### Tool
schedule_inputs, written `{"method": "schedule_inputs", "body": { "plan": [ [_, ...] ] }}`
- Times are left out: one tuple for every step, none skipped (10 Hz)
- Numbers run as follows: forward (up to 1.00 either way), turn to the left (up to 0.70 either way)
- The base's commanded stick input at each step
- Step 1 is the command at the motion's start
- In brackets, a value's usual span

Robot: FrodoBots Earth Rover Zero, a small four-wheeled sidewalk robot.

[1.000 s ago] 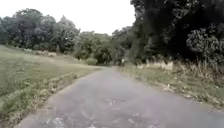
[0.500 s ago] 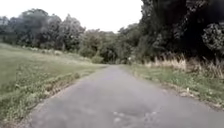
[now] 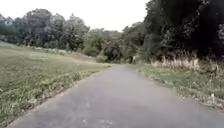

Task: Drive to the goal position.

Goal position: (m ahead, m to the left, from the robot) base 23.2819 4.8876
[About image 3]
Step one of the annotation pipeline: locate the grey asphalt path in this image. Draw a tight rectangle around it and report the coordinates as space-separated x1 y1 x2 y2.
6 63 224 128

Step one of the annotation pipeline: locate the wood of dark trees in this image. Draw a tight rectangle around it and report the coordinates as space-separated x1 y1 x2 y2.
0 0 224 65

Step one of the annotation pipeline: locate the pale tall dry grass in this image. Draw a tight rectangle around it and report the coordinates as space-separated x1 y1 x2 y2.
150 50 224 76

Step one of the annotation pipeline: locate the grass verge with leaves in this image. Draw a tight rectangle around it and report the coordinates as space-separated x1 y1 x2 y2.
130 61 224 111

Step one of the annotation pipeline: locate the sloping grass field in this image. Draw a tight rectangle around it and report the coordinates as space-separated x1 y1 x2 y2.
0 40 112 128

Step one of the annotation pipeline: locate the building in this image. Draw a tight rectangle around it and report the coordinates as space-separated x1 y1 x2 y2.
0 13 14 27

